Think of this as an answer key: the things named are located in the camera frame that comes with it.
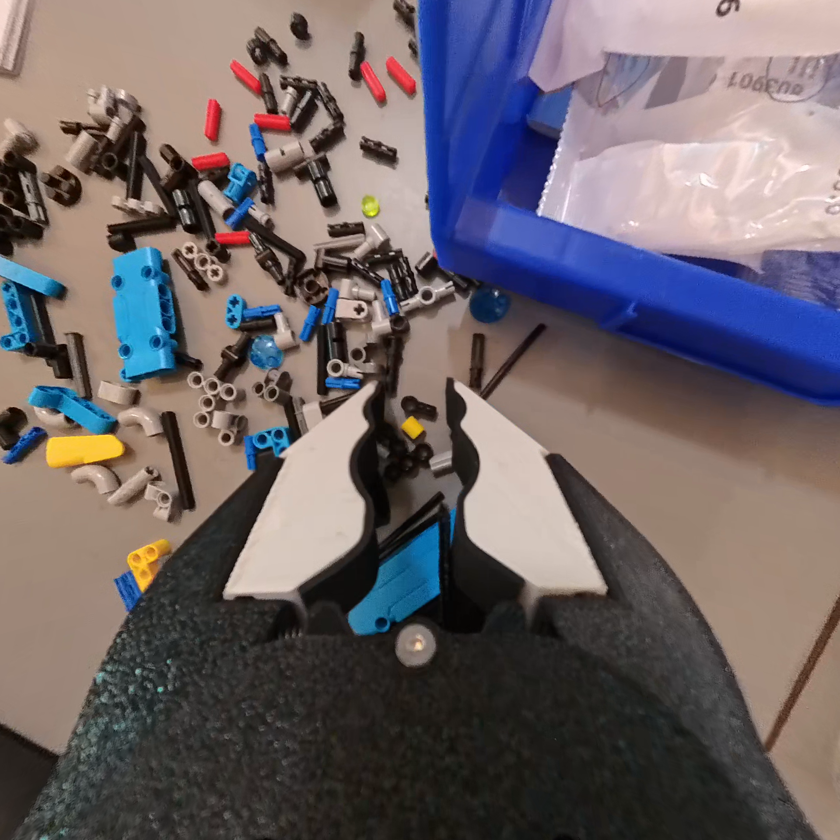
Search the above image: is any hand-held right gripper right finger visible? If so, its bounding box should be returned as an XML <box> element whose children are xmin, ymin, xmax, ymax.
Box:
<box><xmin>445</xmin><ymin>377</ymin><xmax>608</xmax><ymax>626</ymax></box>

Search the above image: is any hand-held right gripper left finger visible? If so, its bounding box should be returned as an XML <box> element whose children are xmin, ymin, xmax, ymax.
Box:
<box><xmin>223</xmin><ymin>381</ymin><xmax>388</xmax><ymax>623</ymax></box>

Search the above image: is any pile of building brick pieces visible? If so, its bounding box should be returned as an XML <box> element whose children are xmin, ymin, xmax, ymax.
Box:
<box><xmin>0</xmin><ymin>0</ymin><xmax>549</xmax><ymax>636</ymax></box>

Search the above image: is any grey desk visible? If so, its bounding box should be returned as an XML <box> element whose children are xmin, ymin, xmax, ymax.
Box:
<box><xmin>0</xmin><ymin>0</ymin><xmax>840</xmax><ymax>788</ymax></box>

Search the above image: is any long light blue panel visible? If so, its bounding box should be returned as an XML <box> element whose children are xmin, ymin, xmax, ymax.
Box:
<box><xmin>348</xmin><ymin>508</ymin><xmax>444</xmax><ymax>636</ymax></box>

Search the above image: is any yellow curved panel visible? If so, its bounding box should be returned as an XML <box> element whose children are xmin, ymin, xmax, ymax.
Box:
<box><xmin>46</xmin><ymin>434</ymin><xmax>126</xmax><ymax>468</ymax></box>

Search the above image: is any blue plastic bin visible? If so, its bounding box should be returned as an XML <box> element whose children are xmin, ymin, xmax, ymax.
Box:
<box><xmin>418</xmin><ymin>0</ymin><xmax>840</xmax><ymax>406</ymax></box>

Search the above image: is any light blue bent liftarm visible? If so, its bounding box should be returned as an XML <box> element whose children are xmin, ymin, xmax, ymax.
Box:
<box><xmin>28</xmin><ymin>386</ymin><xmax>118</xmax><ymax>435</ymax></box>

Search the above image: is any light blue curved panel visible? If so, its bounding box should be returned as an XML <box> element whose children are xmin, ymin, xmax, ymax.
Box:
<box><xmin>110</xmin><ymin>247</ymin><xmax>179</xmax><ymax>383</ymax></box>

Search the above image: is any light blue angled liftarm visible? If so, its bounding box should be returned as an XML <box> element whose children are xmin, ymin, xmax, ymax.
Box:
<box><xmin>0</xmin><ymin>279</ymin><xmax>43</xmax><ymax>350</ymax></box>

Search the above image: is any crumpled white plastic bag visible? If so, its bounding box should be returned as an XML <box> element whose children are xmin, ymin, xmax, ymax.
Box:
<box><xmin>528</xmin><ymin>0</ymin><xmax>840</xmax><ymax>273</ymax></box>

